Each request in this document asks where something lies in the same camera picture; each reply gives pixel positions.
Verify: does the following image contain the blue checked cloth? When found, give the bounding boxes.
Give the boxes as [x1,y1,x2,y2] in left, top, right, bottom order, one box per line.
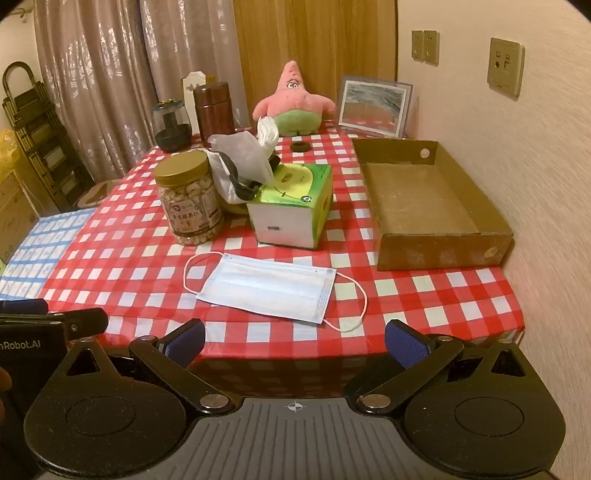
[0,208,98,301]

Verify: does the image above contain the pink starfish plush toy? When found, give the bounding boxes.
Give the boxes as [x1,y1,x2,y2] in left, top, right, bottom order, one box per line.
[252,60,337,138]

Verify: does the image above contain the wooden door panel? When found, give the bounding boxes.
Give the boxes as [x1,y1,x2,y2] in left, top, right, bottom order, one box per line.
[233,0,398,126]

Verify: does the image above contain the yellow plastic bag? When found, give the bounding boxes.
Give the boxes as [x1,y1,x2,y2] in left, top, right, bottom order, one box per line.
[0,129,21,175]

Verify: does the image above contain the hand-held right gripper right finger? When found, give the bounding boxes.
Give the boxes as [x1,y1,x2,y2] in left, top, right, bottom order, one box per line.
[345,318,530,412]

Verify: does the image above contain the glass jar with dark base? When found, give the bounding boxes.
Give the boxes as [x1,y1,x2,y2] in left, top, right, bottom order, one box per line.
[152,99,192,152]

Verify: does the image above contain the brown wooden canister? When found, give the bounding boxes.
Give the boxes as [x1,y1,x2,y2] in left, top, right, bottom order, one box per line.
[193,82,235,138]

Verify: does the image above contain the tan slipper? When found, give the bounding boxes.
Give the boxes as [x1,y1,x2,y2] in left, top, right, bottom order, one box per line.
[78,179,122,209]

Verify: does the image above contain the beige wall socket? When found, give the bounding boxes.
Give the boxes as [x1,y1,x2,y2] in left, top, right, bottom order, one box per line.
[487,37,526,97]

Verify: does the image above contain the round tan coaster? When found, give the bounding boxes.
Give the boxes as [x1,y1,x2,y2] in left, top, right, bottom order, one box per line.
[154,148,225,247]

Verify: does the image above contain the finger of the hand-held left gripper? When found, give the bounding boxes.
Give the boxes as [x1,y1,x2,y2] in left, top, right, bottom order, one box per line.
[0,298,49,316]
[0,308,110,342]

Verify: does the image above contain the cream fluffy plush dark patches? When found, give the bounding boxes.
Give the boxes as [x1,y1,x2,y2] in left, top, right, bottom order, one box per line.
[207,133,278,215]

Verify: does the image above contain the black folding rack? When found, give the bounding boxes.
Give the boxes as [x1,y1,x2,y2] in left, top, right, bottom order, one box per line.
[2,61,95,213]

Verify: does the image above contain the beige patterned curtain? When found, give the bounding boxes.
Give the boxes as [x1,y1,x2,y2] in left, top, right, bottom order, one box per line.
[32,0,252,183]

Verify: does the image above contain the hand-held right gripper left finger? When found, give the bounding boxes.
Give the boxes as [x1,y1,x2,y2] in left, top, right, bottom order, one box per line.
[62,318,236,415]

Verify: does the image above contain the blue face mask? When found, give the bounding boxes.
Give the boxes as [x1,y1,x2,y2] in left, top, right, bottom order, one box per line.
[183,251,369,333]

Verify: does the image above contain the cardboard carton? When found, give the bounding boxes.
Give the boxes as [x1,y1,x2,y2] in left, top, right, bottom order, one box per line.
[0,168,40,265]

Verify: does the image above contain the brown cardboard box tray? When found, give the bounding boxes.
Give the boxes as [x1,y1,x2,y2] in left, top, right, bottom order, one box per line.
[352,138,515,272]

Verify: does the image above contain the red checked tablecloth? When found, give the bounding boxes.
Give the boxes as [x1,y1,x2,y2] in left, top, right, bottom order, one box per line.
[39,119,526,398]

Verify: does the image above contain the green tissue box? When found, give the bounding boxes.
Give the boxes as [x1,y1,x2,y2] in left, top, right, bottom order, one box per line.
[246,162,334,251]

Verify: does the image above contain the cream towel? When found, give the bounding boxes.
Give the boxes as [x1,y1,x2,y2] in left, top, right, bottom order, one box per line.
[255,117,281,185]

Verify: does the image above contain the small framed mirror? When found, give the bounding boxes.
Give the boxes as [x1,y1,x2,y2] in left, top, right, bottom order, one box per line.
[337,75,414,139]

